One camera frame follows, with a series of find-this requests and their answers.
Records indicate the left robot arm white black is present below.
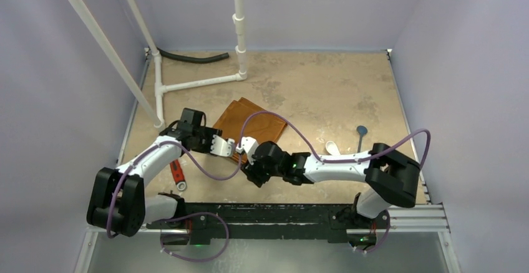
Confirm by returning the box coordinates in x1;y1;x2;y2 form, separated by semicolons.
86;108;223;238

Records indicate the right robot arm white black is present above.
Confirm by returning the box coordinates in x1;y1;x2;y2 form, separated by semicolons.
235;137;421;228

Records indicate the white ceramic spoon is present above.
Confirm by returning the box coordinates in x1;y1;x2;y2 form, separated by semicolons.
325;141;341;156

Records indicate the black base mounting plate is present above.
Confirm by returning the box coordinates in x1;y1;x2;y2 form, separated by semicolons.
147;203;389;244

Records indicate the small dark blue disc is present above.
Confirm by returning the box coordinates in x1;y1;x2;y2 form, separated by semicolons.
356;125;368;153

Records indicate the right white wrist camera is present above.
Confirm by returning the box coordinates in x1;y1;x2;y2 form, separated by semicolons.
235;136;259;156

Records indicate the red handled adjustable wrench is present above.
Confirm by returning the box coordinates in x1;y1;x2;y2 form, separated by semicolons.
170;160;187;191

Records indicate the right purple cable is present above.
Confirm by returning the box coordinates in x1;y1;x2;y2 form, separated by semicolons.
238;111;432;256

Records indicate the purple cable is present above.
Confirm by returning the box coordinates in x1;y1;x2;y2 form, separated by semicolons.
105;138;245;263
238;111;432;256

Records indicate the white PVC pipe frame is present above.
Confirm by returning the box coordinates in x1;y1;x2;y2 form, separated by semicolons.
49;0;249;129

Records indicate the black corrugated hose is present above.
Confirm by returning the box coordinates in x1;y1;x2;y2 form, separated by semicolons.
157;47;230;65

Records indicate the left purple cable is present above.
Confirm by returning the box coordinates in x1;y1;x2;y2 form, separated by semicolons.
105;138;245;263

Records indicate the aluminium extrusion rail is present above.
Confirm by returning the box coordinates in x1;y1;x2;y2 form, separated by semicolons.
85;203;450;233

